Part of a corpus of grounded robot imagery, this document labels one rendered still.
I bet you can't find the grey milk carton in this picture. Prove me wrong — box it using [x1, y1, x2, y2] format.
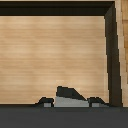
[53, 85, 90, 108]

